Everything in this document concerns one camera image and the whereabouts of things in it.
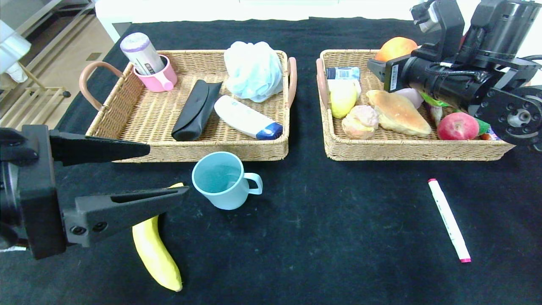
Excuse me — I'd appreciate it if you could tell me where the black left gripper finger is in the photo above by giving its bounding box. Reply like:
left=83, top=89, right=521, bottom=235
left=61, top=186, right=189, bottom=247
left=49, top=130, right=151, bottom=166

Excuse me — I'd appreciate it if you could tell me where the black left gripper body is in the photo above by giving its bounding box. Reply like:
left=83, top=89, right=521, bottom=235
left=0, top=124, right=67, bottom=260

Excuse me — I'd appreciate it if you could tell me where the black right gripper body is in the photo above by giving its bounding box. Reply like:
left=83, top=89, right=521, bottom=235
left=383, top=53, right=475, bottom=111

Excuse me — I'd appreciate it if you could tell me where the orange fruit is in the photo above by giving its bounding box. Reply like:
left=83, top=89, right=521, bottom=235
left=375, top=37, right=419, bottom=62

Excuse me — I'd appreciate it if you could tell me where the white green napa cabbage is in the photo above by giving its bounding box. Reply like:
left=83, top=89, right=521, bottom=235
left=419, top=90, right=453, bottom=108

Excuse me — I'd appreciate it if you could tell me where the white marker with pink cap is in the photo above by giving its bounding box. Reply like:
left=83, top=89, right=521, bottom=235
left=427, top=178, right=471, bottom=263

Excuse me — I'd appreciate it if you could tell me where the pale pink onion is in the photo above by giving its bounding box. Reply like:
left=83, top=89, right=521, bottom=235
left=396, top=88, right=424, bottom=109

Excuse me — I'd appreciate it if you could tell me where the small white blue package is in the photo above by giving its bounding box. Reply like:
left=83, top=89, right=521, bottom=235
left=325, top=67, right=362, bottom=97

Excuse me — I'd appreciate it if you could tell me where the golden bread loaf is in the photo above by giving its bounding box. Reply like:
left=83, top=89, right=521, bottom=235
left=366, top=89, right=432, bottom=137

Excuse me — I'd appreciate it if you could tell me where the yellow lemon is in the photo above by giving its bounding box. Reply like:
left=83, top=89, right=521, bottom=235
left=330, top=81, right=359, bottom=119

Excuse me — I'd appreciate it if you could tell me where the cream puff pastry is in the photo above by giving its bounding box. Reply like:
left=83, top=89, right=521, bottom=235
left=342, top=105, right=379, bottom=140

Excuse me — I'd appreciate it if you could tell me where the yellow banana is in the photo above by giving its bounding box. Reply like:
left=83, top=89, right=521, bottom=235
left=132, top=183, right=186, bottom=292

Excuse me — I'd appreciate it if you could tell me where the red apple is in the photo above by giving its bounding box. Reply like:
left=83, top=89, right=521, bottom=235
left=437, top=112, right=480, bottom=141

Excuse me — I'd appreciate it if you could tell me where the pink plastic cup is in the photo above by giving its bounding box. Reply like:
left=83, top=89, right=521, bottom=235
left=133, top=55, right=178, bottom=93

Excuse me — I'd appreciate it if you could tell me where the black glasses case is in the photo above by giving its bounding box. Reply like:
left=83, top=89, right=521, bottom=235
left=171, top=80, right=223, bottom=142

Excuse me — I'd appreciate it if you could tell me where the green round fruit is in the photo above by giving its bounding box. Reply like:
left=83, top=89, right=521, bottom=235
left=474, top=116, right=492, bottom=136

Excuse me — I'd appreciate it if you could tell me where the grey tube with purple cap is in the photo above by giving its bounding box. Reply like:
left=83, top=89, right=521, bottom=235
left=120, top=33, right=166, bottom=77

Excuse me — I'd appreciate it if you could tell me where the light blue mug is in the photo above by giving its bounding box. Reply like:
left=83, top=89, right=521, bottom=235
left=192, top=152, right=263, bottom=211

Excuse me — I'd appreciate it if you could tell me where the light blue bath pouf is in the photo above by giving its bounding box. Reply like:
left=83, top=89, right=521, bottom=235
left=224, top=41, right=284, bottom=103

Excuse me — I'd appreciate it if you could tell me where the wooden platform with rails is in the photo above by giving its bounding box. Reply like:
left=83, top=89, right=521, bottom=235
left=0, top=0, right=100, bottom=53

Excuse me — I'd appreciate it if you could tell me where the white cloth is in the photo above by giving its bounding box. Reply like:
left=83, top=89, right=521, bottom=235
left=0, top=19, right=33, bottom=84

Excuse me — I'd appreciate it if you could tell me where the white bottle with blue cap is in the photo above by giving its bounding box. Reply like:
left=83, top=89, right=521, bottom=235
left=214, top=95, right=283, bottom=141

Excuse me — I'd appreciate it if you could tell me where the wicker basket with brown handles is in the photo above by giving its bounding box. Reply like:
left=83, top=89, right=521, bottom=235
left=315, top=49, right=517, bottom=162
left=79, top=50, right=298, bottom=164

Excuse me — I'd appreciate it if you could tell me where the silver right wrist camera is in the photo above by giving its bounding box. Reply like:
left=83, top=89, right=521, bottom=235
left=410, top=0, right=443, bottom=34

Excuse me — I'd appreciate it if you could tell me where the black right camera bracket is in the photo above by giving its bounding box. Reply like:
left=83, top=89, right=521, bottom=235
left=413, top=0, right=466, bottom=62

